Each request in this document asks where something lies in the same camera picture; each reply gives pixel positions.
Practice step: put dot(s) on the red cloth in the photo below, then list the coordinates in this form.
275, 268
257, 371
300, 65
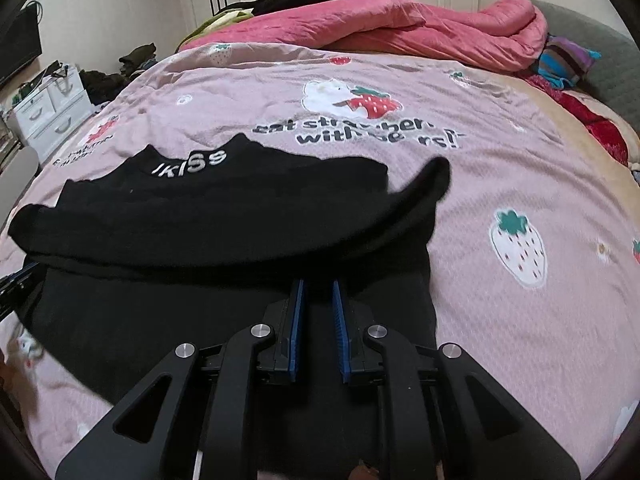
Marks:
600, 130

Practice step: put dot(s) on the pink quilt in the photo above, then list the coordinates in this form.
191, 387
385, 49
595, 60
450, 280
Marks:
400, 25

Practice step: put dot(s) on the olive green garment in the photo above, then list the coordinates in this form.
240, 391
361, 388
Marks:
140, 57

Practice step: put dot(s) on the green blanket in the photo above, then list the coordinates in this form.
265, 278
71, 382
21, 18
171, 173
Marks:
220, 22

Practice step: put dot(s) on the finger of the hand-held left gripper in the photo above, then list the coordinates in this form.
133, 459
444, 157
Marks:
15, 285

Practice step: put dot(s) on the dark clothes pile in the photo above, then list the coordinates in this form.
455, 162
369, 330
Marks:
102, 85

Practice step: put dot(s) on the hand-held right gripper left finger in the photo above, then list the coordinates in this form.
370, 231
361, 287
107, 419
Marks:
298, 330

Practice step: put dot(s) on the beige bed blanket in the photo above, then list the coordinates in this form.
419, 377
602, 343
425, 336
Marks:
590, 170

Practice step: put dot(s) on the pink strawberry printed bedsheet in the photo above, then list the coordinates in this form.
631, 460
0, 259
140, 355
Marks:
500, 185

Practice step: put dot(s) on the grey padded headboard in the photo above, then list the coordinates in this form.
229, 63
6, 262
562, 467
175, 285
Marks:
615, 60

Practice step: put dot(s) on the white drawer cabinet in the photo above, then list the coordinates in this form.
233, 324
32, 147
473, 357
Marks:
50, 110

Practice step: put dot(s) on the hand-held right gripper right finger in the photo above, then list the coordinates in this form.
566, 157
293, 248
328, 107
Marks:
339, 330

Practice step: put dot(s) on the black sweater with orange patch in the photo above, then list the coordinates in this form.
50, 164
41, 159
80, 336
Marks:
200, 220

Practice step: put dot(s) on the black cloth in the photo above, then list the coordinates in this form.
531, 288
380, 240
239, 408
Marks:
300, 0

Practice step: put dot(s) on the purple blue striped cloth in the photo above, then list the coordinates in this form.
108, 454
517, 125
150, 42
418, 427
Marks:
565, 62

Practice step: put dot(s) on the black television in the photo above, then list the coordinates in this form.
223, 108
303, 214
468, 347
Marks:
20, 45

